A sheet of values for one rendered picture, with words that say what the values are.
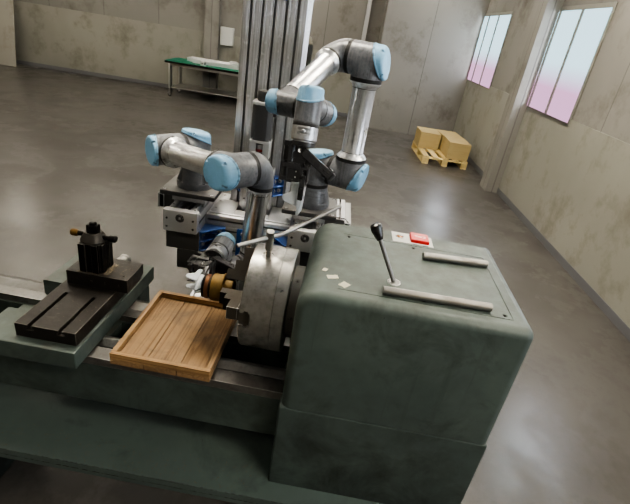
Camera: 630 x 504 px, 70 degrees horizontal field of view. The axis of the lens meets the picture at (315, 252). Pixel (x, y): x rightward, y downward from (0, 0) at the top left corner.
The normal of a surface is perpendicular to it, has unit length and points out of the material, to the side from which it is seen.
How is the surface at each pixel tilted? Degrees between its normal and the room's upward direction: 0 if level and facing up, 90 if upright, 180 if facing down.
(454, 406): 90
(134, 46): 90
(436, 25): 90
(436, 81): 90
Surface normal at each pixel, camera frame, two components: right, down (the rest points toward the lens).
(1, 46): -0.04, 0.30
